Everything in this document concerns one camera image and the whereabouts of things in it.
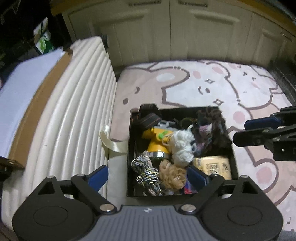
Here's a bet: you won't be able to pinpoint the black storage box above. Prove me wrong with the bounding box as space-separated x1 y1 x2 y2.
127 104 238 197

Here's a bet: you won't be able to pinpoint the cream wardrobe doors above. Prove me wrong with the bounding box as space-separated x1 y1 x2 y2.
62 1 295 67

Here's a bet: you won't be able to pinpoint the bear pattern bed sheet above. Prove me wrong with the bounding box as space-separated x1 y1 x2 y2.
110 60 295 231

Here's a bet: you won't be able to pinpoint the beige mesh bath sponge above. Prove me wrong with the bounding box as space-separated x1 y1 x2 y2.
159 159 187 190

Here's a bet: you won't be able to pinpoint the black white braided rope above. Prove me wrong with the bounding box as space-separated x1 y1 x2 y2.
130 151 164 197

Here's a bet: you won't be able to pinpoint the purple brown knitted doll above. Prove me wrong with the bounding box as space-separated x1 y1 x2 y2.
177 106 232 158

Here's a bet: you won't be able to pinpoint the dark striped strap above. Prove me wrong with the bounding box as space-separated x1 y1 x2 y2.
131 104 163 130

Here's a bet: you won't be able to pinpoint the red blue card box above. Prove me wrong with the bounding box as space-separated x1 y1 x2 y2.
184 180 197 194

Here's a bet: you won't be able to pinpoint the cream ribbon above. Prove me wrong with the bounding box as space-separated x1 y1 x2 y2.
99 125 128 154

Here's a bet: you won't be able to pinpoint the white yarn ball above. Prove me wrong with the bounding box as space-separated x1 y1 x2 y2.
166 129 197 168

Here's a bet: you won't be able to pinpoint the gold card box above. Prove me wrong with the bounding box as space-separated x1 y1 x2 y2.
193 156 232 180

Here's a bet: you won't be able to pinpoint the yellow toy robot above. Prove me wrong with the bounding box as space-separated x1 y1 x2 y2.
142 120 178 159

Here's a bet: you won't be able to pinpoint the white ribbed suitcase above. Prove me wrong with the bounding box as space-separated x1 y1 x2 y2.
1 36 117 228

